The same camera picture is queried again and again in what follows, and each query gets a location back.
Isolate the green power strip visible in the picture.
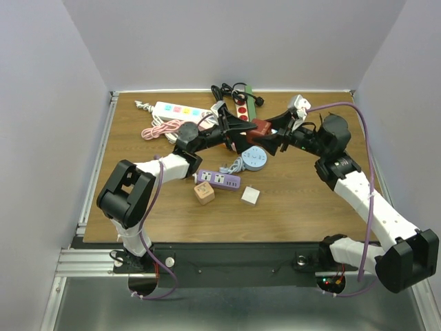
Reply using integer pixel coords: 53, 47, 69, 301
244, 85, 256, 121

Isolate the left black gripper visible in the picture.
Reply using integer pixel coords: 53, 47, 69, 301
192, 108, 258, 154

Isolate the peach cube socket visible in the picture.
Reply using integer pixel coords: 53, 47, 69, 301
194, 181, 215, 205

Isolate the white multicolour power strip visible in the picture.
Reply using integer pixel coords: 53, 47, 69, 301
151, 101, 209, 123

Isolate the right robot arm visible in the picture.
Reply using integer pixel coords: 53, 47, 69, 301
254, 108, 440, 293

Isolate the dark red cube socket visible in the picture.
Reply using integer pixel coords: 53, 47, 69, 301
246, 119, 271, 146

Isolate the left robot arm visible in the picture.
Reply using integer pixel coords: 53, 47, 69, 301
96, 106, 257, 272

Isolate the pink braided cable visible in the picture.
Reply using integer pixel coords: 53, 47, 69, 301
141, 119, 185, 141

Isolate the white power cable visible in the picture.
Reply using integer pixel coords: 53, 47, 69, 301
133, 99, 180, 144

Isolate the cream red-outlet power strip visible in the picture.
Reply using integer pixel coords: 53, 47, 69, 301
232, 91, 250, 121

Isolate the light blue socket cable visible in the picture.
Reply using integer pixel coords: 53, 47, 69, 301
220, 157, 246, 175

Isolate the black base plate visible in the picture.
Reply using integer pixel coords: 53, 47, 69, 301
113, 242, 341, 288

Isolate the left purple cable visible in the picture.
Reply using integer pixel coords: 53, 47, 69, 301
128, 114, 214, 301

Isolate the purple power strip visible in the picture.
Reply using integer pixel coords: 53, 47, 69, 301
194, 170, 241, 191

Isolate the light blue round socket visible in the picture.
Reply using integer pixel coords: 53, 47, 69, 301
240, 146, 267, 172

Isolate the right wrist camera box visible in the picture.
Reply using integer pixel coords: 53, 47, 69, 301
287, 94, 311, 121

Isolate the black power cable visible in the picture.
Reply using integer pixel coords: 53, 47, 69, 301
209, 81, 266, 112

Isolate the white cube adapter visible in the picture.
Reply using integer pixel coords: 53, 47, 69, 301
240, 186, 260, 206

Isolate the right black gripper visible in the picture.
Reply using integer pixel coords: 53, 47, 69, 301
252, 110, 328, 159

